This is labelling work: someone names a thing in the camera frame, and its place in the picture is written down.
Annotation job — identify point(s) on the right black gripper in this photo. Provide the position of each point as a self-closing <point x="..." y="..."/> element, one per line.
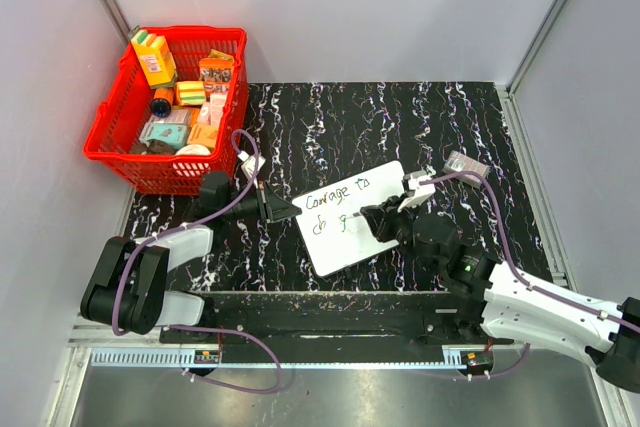
<point x="381" y="218"/>

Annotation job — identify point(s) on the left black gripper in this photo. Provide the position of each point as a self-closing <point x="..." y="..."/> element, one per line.
<point x="272" y="208"/>

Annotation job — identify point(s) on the white rectangular whiteboard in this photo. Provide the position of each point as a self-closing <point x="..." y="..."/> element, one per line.
<point x="333" y="243"/>

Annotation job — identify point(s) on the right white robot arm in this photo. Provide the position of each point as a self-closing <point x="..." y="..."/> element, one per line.
<point x="508" y="303"/>

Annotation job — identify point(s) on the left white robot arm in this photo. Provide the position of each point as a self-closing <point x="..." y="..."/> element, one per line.
<point x="127" y="290"/>

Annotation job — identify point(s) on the grey whiteboard eraser block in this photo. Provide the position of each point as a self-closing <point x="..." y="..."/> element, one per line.
<point x="474" y="170"/>

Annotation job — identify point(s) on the white round lid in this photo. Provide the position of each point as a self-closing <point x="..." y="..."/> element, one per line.
<point x="193" y="150"/>

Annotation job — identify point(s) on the orange small box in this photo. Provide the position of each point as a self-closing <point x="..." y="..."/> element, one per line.
<point x="204" y="135"/>

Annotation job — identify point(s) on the pink white box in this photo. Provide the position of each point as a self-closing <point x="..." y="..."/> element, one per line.
<point x="211" y="111"/>

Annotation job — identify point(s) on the teal product box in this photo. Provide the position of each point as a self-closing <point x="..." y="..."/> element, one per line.
<point x="175" y="135"/>

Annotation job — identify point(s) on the yellow green sponge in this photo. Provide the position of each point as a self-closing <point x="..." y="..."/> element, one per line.
<point x="190" y="93"/>

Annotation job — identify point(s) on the orange snack box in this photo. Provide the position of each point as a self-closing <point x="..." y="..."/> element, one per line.
<point x="216" y="67"/>

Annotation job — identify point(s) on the orange can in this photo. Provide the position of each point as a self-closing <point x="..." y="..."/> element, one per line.
<point x="162" y="102"/>

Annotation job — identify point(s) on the red plastic shopping basket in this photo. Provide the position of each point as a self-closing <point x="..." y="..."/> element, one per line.
<point x="120" y="118"/>

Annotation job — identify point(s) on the yellow juice carton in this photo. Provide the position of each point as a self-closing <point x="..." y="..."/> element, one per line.
<point x="155" y="58"/>

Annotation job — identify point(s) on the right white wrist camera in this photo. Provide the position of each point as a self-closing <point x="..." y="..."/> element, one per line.
<point x="417" y="189"/>

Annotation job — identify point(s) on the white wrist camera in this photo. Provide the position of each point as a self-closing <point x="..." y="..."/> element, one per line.
<point x="250" y="164"/>
<point x="417" y="189"/>

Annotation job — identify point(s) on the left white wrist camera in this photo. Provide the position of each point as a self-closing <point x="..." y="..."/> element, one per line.
<point x="250" y="164"/>

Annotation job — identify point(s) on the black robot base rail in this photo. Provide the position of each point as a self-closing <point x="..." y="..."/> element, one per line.
<point x="333" y="327"/>

